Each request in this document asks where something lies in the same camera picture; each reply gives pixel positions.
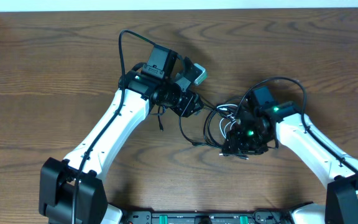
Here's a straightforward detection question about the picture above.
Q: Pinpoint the white cable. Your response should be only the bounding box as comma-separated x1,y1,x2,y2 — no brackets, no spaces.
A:
216,104,241,138

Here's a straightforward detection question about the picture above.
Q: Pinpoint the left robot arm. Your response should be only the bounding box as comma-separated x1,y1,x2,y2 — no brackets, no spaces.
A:
39,45,208,223

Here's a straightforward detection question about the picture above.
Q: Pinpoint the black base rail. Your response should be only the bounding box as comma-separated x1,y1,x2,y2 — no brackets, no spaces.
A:
118,209,294,224

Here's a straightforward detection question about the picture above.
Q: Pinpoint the left camera black cable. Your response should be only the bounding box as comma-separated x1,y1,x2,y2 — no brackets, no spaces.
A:
71,29,186,224

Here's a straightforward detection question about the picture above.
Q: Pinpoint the camera black cable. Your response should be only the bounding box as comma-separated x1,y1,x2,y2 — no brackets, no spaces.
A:
233,77,358,195
71,29,186,224

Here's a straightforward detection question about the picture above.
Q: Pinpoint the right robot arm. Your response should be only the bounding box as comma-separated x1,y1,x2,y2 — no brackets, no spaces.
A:
221,86,358,223

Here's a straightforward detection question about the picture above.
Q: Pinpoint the right camera black cable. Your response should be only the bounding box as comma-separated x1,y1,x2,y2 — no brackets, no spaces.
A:
233,77,358,195

